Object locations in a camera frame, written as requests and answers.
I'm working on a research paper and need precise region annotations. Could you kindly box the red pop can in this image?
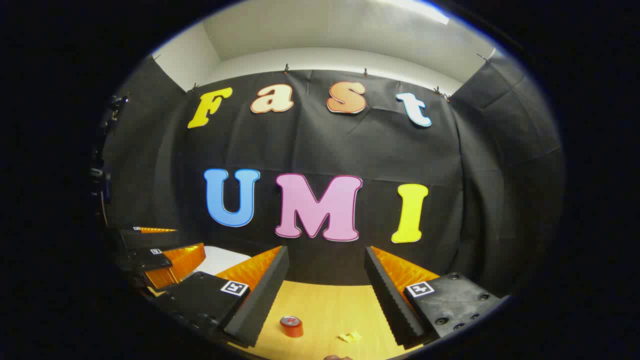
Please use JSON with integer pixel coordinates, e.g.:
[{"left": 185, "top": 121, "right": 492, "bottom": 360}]
[{"left": 279, "top": 315, "right": 304, "bottom": 338}]

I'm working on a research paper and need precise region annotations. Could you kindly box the white desktop garbage bin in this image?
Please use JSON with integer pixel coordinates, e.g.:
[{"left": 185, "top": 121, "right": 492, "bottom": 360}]
[{"left": 192, "top": 246, "right": 252, "bottom": 277}]

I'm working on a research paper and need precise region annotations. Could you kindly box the black backdrop cloth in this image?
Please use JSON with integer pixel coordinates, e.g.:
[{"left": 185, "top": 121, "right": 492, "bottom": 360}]
[{"left": 92, "top": 47, "right": 566, "bottom": 296}]

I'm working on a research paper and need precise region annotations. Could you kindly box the wooden desktop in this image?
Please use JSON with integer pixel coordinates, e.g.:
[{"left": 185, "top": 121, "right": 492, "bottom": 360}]
[{"left": 145, "top": 280, "right": 426, "bottom": 360}]

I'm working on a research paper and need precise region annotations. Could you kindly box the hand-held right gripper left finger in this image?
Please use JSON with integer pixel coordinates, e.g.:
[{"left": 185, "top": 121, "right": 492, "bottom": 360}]
[{"left": 152, "top": 245, "right": 291, "bottom": 349}]

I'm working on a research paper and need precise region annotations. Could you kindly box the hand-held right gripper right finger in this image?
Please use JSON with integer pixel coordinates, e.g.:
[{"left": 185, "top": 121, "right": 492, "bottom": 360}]
[{"left": 363, "top": 246, "right": 503, "bottom": 351}]

